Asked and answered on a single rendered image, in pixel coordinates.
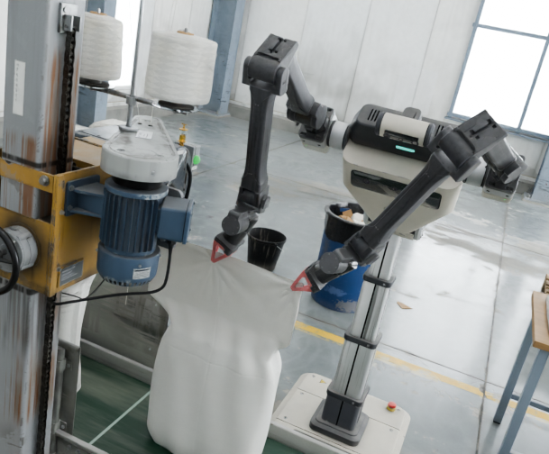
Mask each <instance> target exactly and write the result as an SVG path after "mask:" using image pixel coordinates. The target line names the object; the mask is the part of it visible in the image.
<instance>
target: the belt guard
mask: <svg viewBox="0 0 549 454"><path fill-rule="evenodd" d="M139 119H140V123H142V124H138V122H139ZM149 124H150V125H152V126H148V125H149ZM132 125H133V126H136V127H137V128H138V130H142V131H147V132H153V134H152V137H151V140H149V139H143V138H137V137H135V136H136V134H137V132H123V131H121V130H119V131H118V132H116V133H115V134H114V135H113V136H112V137H111V138H110V139H109V140H107V141H106V142H105V143H104V144H103V145H102V152H101V161H100V168H101V169H102V170H103V171H104V172H105V173H107V174H109V175H112V176H115V177H119V178H123V179H127V180H132V181H138V182H150V183H159V182H167V181H170V180H173V179H175V178H176V176H177V172H178V160H179V155H178V153H177V151H176V148H175V146H174V144H173V142H172V140H171V138H170V136H169V134H168V132H167V130H166V128H165V126H164V124H163V122H162V120H161V119H159V118H156V117H151V116H147V115H135V116H134V117H133V118H132Z"/></svg>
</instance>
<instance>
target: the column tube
mask: <svg viewBox="0 0 549 454"><path fill-rule="evenodd" d="M59 3H65V4H72V5H77V6H78V12H77V16H79V17H82V22H81V32H76V48H75V62H74V74H73V78H72V81H73V86H72V91H71V95H72V97H71V105H70V118H69V143H68V156H67V160H66V161H67V167H66V172H69V171H72V163H73V152H74V141H75V130H76V119H77V107H78V86H79V74H80V63H81V52H82V41H83V30H84V18H85V7H86V0H8V11H7V34H6V56H5V101H4V124H3V147H2V159H5V160H8V161H11V162H13V163H16V164H19V165H22V166H25V167H27V168H32V169H35V170H38V171H43V172H46V173H49V174H52V175H56V174H57V169H56V167H57V161H58V157H57V155H58V147H59V144H58V142H59V122H60V108H61V95H62V81H63V67H64V63H65V62H64V54H65V50H66V47H65V41H66V36H67V34H66V33H59V32H58V25H59ZM15 60H19V61H22V62H25V78H24V96H23V116H21V115H18V114H15V113H13V103H14V63H15ZM52 195H53V194H52V193H49V192H46V191H43V190H41V189H39V188H36V187H33V186H28V185H25V184H23V183H21V182H18V181H15V180H12V179H10V178H7V177H2V176H1V192H0V206H2V207H4V208H6V209H9V210H12V211H15V212H17V213H21V214H23V215H26V216H29V217H31V218H33V219H40V218H42V217H45V216H48V215H51V207H52ZM46 305H47V296H46V295H45V294H42V293H40V292H37V291H35V290H33V289H30V288H29V287H26V286H22V285H20V284H18V283H16V284H15V286H14V288H13V289H12V290H11V291H9V292H8V293H6V294H4V295H0V454H36V450H37V449H36V444H37V433H38V423H39V421H38V419H39V413H40V412H39V406H40V395H41V376H42V372H41V369H42V357H43V346H44V335H45V324H46V322H45V318H46V313H47V311H46ZM60 308H61V305H56V307H55V312H54V313H55V319H54V331H53V341H52V352H51V363H50V382H49V384H50V388H49V400H48V410H47V420H46V429H45V431H46V435H45V446H44V454H49V453H50V431H51V420H52V409H53V397H54V386H55V375H56V364H57V353H58V341H59V320H60Z"/></svg>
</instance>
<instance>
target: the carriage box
mask: <svg viewBox="0 0 549 454"><path fill-rule="evenodd" d="M101 152H102V145H101V144H97V143H94V142H92V141H86V140H83V139H80V138H78V137H75V141H74V152H73V163H72V171H69V172H65V173H60V174H57V175H52V174H49V173H46V172H43V171H38V170H35V169H32V168H27V167H25V166H22V165H19V164H16V163H13V162H11V161H8V160H5V159H2V147H1V148H0V192H1V176H2V177H7V178H10V179H12V180H15V181H18V182H21V183H23V184H25V185H28V186H33V187H36V188H39V189H41V190H43V191H46V192H49V193H52V194H53V195H52V207H51V215H48V216H45V217H42V218H40V219H33V218H31V217H29V216H26V215H23V214H21V213H17V212H15V211H12V210H9V209H6V208H4V207H2V206H0V227H1V228H3V229H4V228H7V227H10V226H14V225H19V226H22V227H24V228H26V229H27V230H28V231H29V232H30V233H31V234H32V236H33V237H34V239H35V240H36V243H37V247H38V255H37V259H36V260H35V262H34V265H33V266H32V267H29V268H26V269H24V270H21V271H20V274H19V277H18V280H17V282H16V283H18V284H20V285H22V286H26V287H29V288H30V289H33V290H35V291H37V292H40V293H42V294H45V295H46V296H47V297H52V296H54V295H55V294H56V293H58V292H59V291H61V290H63V289H65V288H67V287H69V286H72V285H75V284H76V283H78V282H80V281H82V280H84V279H86V278H88V277H91V276H93V275H94V274H96V273H98V271H97V269H96V261H97V251H96V249H98V243H99V242H100V240H99V230H100V221H101V218H98V217H93V216H88V215H84V214H79V213H76V214H73V215H70V216H65V215H64V214H65V212H64V203H65V191H66V184H67V182H68V181H71V180H75V179H79V178H82V177H89V176H93V175H96V174H98V175H99V176H100V184H103V185H104V184H105V181H106V180H107V179H108V178H109V177H111V176H112V175H109V174H107V173H105V172H104V171H103V170H102V169H101V168H100V161H101ZM81 260H84V261H83V272H82V276H81V277H78V278H76V279H74V280H72V281H70V282H68V283H67V284H65V285H63V286H59V282H60V271H61V270H62V269H63V268H67V267H69V266H71V265H73V264H76V263H78V262H79V261H81ZM11 274H12V273H8V272H4V271H3V270H2V269H0V277H4V278H7V279H10V277H11Z"/></svg>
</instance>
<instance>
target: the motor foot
mask: <svg viewBox="0 0 549 454"><path fill-rule="evenodd" d="M104 188H105V185H103V184H100V176H99V175H98V174H96V175H93V176H89V177H82V178H79V179H75V180H71V181H68V182H67V184H66V191H65V203H64V212H65V214H64V215H65V216H70V215H73V214H76V213H79V214H84V215H88V216H93V217H98V218H102V210H103V201H104Z"/></svg>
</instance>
